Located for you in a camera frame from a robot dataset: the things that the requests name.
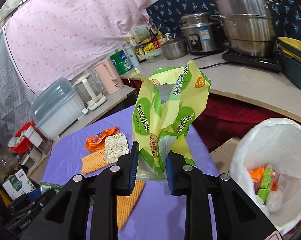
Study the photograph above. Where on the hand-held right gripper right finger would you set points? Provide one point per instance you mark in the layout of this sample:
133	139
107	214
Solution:
169	177

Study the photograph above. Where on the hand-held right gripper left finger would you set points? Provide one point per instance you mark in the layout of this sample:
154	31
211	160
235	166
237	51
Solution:
131	166

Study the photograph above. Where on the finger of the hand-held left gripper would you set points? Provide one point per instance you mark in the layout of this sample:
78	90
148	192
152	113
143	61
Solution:
38	202

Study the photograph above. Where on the yellow green packaging bag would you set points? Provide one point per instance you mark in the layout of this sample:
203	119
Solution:
146	120
190	100

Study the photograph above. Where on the large orange plastic bag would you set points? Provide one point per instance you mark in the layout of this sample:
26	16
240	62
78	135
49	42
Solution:
255	176

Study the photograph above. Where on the green drink carton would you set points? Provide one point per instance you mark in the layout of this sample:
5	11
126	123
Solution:
265	185

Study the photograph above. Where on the white plastic wrapper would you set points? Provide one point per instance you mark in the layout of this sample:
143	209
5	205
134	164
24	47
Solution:
274	201

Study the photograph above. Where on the green flat carton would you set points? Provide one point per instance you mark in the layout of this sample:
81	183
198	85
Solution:
50	187

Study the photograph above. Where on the beige loofah sponge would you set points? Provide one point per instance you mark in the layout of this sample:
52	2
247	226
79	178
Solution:
116	147

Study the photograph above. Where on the white box with green print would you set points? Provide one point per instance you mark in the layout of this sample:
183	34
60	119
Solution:
18	185

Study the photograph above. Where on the orange waffle cloth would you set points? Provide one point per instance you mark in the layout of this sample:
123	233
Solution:
129	205
94	163

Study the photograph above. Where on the purple blanket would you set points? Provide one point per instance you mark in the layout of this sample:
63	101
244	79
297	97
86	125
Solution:
153	215

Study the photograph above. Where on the small orange plastic bag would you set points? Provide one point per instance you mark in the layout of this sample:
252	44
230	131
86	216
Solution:
95	141

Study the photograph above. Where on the wooden stool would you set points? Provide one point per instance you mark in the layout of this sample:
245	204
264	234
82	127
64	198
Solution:
225	155

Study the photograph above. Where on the white container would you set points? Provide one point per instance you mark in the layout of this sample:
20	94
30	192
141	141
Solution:
38	140

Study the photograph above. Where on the red bucket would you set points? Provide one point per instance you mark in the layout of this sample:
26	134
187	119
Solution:
20	140

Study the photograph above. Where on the white plug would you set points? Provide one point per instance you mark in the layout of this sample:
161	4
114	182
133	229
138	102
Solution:
85	111

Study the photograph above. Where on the glass kettle with white base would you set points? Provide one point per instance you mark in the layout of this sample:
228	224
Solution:
89	92

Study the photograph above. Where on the red cloth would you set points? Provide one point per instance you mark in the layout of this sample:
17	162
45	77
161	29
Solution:
230	115

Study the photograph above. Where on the pink electric kettle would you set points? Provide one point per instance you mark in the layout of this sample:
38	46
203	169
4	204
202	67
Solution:
108	76

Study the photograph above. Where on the clear storage box grey lid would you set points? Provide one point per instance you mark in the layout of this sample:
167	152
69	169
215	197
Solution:
55	110

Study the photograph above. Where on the green and white canister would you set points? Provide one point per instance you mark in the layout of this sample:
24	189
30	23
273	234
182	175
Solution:
120	62

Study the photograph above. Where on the white bottle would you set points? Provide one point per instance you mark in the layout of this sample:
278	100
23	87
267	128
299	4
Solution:
132	55

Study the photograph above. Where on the clear food container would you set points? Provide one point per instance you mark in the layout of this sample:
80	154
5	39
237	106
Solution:
154	57

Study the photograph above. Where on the dark sauce bottle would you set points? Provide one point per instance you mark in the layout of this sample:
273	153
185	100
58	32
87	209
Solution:
140	52

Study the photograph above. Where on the grey translucent sheet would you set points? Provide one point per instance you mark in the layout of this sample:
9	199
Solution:
5	92

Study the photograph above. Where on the yellow label jar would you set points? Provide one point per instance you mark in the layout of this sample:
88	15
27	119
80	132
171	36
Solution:
148	48

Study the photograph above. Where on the small steel lidded pot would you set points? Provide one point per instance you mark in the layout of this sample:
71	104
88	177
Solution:
174	48

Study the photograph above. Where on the soy sauce bottle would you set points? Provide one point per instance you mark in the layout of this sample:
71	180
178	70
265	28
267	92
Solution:
154	41

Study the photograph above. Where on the yellow pump bottle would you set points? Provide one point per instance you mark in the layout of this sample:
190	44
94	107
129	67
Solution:
161	38

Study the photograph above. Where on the steel rice cooker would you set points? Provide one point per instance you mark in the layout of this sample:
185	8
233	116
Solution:
203	37

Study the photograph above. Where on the black induction cooktop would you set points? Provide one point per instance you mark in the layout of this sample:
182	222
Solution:
255	61

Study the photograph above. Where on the pink dotted cloth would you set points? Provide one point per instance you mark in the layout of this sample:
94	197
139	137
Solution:
65	30

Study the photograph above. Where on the navy printed cloth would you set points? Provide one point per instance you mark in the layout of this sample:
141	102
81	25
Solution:
170	7

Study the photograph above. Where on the blue basin with yellow strainer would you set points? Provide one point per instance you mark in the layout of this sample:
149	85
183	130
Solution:
296	72
295	46

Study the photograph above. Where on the stacked steel steamer pot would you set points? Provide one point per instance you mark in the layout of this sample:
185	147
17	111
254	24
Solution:
245	25

